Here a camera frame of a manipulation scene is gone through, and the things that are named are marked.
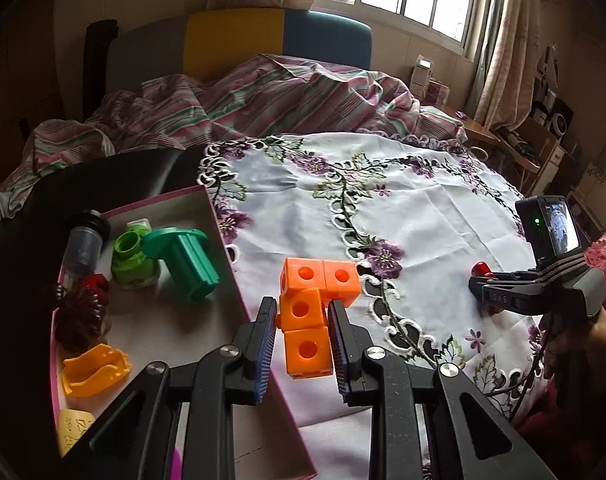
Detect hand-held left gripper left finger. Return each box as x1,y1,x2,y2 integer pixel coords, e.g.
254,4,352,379
60,296,279,480

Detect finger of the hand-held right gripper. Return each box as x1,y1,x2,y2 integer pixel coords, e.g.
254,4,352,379
468,270,534,316

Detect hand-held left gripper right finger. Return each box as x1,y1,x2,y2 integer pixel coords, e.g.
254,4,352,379
328,300,559,480

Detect orange linked cube blocks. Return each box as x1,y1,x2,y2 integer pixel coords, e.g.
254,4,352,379
275,257,361,378

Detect teal plastic spool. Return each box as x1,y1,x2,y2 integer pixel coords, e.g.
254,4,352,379
142,227,221,305

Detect pink cardboard box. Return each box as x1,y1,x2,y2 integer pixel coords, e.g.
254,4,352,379
49,185,318,480

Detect green and white toy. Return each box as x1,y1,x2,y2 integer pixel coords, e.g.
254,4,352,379
111,219,161,290

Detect dark red plastic piece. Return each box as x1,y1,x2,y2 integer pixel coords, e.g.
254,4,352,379
78,274,111,306

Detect orange plastic clip case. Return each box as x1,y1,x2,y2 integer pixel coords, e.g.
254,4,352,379
62,344,132,398

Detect dark brown flower ornament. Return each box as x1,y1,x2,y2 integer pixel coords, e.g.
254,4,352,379
50,282,108,353

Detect clear cylinder with black cap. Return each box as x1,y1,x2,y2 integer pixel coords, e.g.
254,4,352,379
63,210,111,281

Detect yellow egg toy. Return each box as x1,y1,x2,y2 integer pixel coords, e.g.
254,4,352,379
57,408,96,458

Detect person's right hand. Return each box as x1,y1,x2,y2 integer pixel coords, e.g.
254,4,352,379
580,307,606,386

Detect pink lace cloth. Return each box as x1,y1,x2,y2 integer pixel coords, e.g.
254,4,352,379
583,232,606,286

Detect white floral embroidered tablecloth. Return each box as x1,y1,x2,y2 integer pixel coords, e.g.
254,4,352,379
198,132,579,480

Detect wooden side desk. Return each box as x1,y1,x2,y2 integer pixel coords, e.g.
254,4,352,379
493,125,564,196

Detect red clothing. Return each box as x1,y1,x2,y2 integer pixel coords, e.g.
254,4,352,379
513,380,606,480

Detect wooden nightstand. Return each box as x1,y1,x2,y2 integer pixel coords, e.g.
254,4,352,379
433,105,501,146

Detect small pink carton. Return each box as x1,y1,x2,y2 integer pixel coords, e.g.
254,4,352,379
425,80,451,106

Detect tall white carton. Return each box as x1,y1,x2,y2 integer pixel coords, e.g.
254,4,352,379
410,55,434,101

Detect striped pink green blanket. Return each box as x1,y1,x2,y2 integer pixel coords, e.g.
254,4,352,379
0,52,466,231

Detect grey yellow blue headboard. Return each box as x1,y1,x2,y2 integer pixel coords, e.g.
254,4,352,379
105,7,373,96

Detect black cable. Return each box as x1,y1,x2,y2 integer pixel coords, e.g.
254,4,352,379
508,310,556,418

